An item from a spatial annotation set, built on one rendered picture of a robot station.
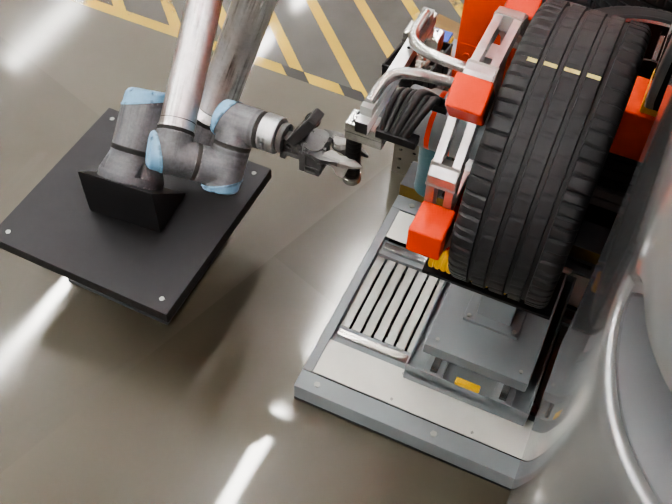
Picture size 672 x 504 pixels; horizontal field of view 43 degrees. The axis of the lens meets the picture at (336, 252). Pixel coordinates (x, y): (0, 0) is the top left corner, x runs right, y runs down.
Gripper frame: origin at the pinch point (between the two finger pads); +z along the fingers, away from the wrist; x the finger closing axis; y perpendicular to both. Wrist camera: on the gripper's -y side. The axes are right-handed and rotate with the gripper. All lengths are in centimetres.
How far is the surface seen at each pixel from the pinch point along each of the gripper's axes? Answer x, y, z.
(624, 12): -127, 32, 42
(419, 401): 12, 75, 28
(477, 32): -60, 4, 9
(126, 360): 33, 83, -57
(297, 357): 10, 83, -12
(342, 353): 7, 75, 2
